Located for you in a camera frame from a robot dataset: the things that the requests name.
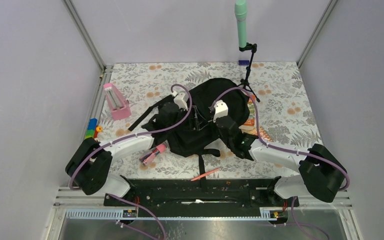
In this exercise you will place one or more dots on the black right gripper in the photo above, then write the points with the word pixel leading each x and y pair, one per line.
pixel 216 120

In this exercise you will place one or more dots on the black student backpack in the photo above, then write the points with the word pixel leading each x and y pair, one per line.
pixel 193 135

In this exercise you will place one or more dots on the orange snack packet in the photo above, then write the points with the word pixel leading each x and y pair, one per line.
pixel 262 133

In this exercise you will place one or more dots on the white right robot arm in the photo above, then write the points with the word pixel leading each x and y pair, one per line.
pixel 319 173

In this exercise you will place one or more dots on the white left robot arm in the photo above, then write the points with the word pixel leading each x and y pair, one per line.
pixel 89 167

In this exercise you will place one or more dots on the orange treehouse book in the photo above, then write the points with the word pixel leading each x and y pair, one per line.
pixel 250 123

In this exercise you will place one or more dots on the black tripod stand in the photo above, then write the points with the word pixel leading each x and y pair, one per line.
pixel 244 82

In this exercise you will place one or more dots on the pink pencil case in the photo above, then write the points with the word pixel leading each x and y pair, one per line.
pixel 149 157

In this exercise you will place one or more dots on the floral tablecloth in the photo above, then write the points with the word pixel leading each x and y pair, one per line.
pixel 284 114

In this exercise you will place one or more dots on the colourful toy blocks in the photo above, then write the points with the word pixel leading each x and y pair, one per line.
pixel 92 129

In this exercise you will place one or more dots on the green microphone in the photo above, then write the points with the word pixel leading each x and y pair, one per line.
pixel 240 11

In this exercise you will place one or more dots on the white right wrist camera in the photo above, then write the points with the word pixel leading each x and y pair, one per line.
pixel 220 110

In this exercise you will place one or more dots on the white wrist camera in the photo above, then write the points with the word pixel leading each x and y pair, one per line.
pixel 220 110
pixel 180 99

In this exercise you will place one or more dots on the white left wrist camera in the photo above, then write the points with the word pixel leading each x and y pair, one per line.
pixel 180 99

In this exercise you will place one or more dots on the blue block at wall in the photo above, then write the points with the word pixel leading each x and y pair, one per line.
pixel 243 62

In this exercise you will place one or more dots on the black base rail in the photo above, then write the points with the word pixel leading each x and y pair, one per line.
pixel 206 198

